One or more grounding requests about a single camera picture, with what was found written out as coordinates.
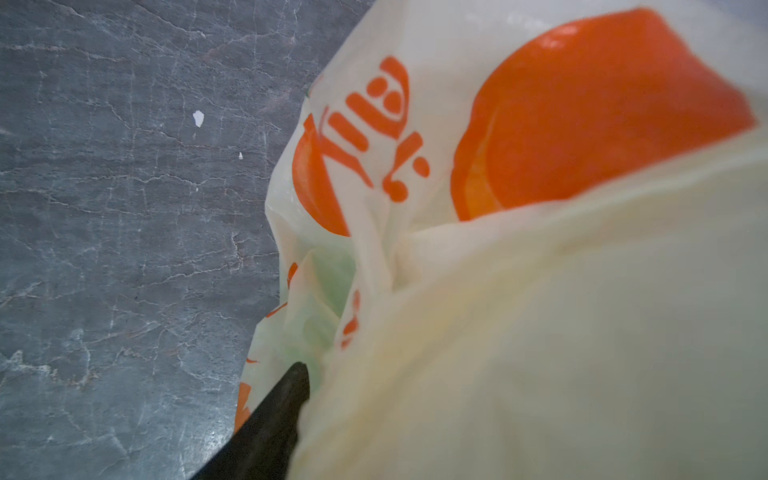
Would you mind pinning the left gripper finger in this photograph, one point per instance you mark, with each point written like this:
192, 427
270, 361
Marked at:
262, 447

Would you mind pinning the cream translucent plastic bag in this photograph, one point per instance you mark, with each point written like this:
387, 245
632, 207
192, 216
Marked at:
526, 240

